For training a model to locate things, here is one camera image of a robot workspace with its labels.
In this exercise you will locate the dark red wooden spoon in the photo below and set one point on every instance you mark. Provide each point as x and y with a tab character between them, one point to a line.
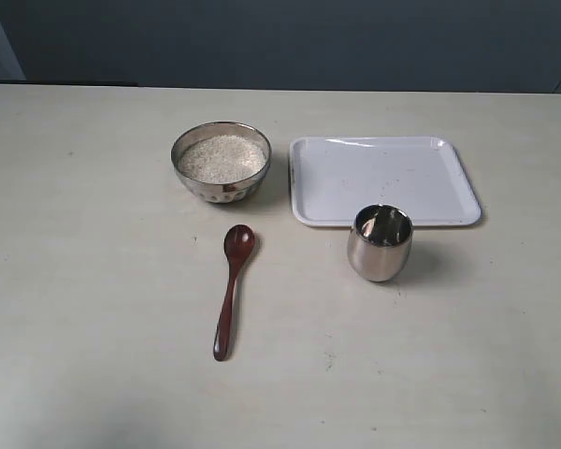
238	245

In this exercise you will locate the white granular powder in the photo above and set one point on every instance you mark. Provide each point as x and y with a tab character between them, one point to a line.
222	159

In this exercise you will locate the shiny steel cup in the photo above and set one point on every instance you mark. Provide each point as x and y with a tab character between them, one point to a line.
379	242

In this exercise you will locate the white rectangular tray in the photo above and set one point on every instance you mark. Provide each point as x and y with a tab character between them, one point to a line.
332	178

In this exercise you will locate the steel bowl of rice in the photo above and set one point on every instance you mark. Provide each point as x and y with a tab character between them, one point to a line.
228	192

